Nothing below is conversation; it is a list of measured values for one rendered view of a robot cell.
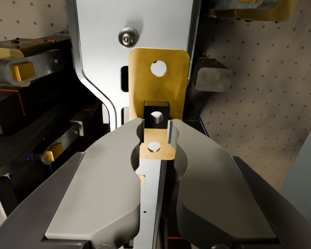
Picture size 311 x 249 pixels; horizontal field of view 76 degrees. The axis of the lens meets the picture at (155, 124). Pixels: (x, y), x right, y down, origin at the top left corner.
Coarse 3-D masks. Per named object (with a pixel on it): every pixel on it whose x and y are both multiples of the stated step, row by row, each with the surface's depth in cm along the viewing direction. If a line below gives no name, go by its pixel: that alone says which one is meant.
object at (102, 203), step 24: (144, 120) 12; (96, 144) 9; (120, 144) 10; (96, 168) 8; (120, 168) 8; (72, 192) 7; (96, 192) 7; (120, 192) 7; (72, 216) 6; (96, 216) 6; (120, 216) 6; (96, 240) 6; (120, 240) 7
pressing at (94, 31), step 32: (96, 0) 33; (128, 0) 33; (160, 0) 33; (192, 0) 33; (96, 32) 35; (160, 32) 35; (192, 32) 35; (96, 64) 37; (160, 64) 38; (96, 96) 40; (128, 96) 41; (160, 160) 49; (160, 192) 54
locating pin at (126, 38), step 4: (124, 28) 32; (128, 28) 32; (132, 28) 34; (120, 32) 31; (124, 32) 31; (128, 32) 31; (132, 32) 32; (136, 32) 34; (120, 36) 31; (124, 36) 31; (128, 36) 31; (132, 36) 31; (136, 36) 32; (120, 40) 31; (124, 40) 31; (128, 40) 31; (132, 40) 31; (136, 40) 32; (120, 44) 32; (124, 44) 32; (128, 44) 32; (132, 44) 32; (128, 48) 33
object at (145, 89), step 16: (144, 48) 12; (160, 48) 12; (128, 64) 12; (144, 64) 12; (176, 64) 12; (128, 80) 13; (144, 80) 13; (160, 80) 13; (176, 80) 13; (144, 96) 13; (160, 96) 13; (176, 96) 13; (144, 112) 13; (160, 112) 13; (176, 112) 14; (160, 128) 14; (144, 144) 15; (160, 144) 15
